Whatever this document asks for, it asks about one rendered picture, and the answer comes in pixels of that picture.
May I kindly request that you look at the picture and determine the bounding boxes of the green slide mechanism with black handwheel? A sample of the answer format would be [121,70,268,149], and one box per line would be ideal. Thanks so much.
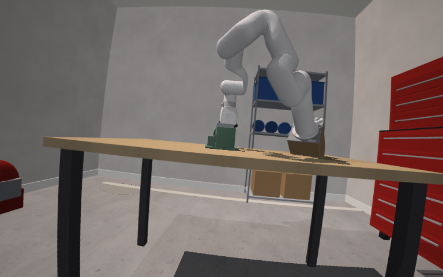
[205,123,239,151]

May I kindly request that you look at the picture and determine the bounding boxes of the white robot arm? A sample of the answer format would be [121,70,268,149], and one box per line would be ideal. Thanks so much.
[216,10,324,139]

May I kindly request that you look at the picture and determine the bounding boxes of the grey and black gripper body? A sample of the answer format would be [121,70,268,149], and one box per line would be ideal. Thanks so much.
[220,106,237,125]

